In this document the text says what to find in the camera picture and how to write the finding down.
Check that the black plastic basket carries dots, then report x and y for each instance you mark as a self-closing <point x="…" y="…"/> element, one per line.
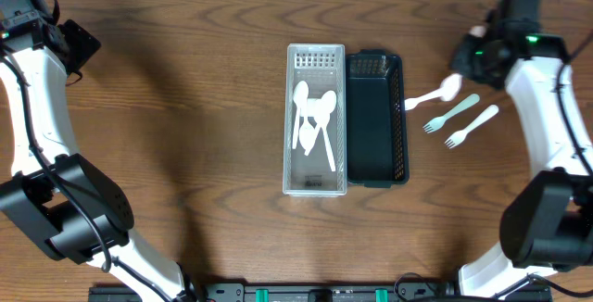
<point x="377" y="143"/>

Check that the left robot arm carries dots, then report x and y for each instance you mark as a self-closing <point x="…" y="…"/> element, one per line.
<point x="63" y="203"/>

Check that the short white plastic spoon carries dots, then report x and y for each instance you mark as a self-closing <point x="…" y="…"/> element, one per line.
<point x="451" y="85"/>

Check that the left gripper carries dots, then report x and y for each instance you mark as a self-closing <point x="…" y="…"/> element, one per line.
<point x="81" y="44"/>

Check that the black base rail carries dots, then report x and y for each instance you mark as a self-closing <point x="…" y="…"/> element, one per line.
<point x="410" y="290"/>

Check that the white plastic fork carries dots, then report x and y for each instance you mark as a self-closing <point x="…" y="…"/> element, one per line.
<point x="413" y="102"/>
<point x="458" y="137"/>

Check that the mint green plastic fork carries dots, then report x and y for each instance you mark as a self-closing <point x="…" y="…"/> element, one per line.
<point x="438" y="122"/>

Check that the white plastic spoon crosswise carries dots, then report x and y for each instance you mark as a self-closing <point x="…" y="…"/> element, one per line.
<point x="329" y="96"/>

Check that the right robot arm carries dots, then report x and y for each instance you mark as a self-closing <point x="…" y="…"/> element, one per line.
<point x="548" y="227"/>

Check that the clear plastic basket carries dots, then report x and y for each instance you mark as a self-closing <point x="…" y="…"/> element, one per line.
<point x="323" y="68"/>

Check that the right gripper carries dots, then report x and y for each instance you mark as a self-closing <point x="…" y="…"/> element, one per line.
<point x="468" y="64"/>

